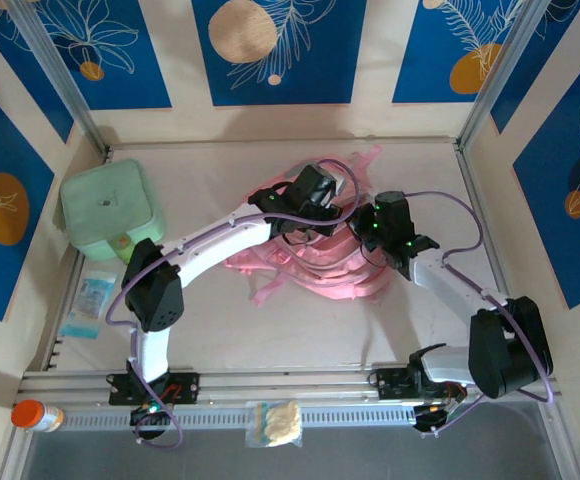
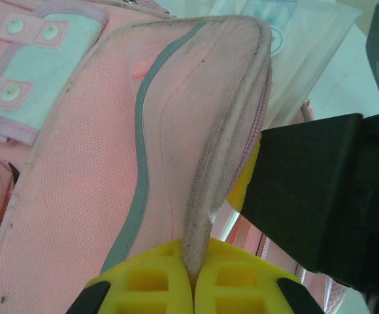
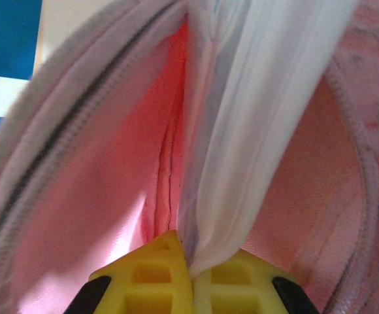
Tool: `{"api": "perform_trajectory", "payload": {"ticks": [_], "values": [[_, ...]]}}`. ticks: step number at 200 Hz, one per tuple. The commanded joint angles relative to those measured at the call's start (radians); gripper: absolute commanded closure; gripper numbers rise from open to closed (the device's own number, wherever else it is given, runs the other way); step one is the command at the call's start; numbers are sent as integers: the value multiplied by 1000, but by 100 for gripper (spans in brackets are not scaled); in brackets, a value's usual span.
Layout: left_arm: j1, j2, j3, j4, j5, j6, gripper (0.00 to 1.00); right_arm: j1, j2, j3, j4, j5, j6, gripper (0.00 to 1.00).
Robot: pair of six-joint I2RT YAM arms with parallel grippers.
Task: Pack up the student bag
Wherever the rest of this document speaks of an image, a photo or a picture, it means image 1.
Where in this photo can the plastic bag with white gloves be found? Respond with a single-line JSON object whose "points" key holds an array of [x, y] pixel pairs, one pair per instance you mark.
{"points": [[282, 422]]}

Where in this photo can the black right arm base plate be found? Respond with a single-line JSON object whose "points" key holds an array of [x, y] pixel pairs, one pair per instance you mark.
{"points": [[390, 382]]}

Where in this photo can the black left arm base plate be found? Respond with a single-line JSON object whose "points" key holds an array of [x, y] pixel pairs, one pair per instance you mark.
{"points": [[185, 387]]}

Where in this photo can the aluminium frame post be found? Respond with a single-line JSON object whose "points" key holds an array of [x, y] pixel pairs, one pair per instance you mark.
{"points": [[55, 65], [503, 65]]}

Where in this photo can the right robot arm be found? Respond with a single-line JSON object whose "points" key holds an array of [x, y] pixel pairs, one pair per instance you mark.
{"points": [[510, 350]]}

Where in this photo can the pink student backpack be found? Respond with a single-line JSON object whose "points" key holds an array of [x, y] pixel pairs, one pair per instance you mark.
{"points": [[330, 270]]}

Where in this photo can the aluminium table side rail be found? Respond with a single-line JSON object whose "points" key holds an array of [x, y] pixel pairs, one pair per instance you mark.
{"points": [[465, 156]]}

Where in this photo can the aluminium mounting rail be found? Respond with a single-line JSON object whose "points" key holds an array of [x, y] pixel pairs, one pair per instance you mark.
{"points": [[280, 382]]}

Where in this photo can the orange-capped bottle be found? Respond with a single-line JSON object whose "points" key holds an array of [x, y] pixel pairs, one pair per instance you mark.
{"points": [[27, 414]]}

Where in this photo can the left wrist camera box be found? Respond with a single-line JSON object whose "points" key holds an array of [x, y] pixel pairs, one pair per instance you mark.
{"points": [[340, 182]]}

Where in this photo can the light blue tissue pack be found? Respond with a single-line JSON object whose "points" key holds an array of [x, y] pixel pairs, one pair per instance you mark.
{"points": [[90, 305]]}

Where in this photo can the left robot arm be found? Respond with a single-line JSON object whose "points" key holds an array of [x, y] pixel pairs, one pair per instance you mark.
{"points": [[155, 295]]}

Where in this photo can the green lunch bag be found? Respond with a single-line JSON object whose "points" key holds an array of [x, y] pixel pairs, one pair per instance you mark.
{"points": [[105, 205]]}

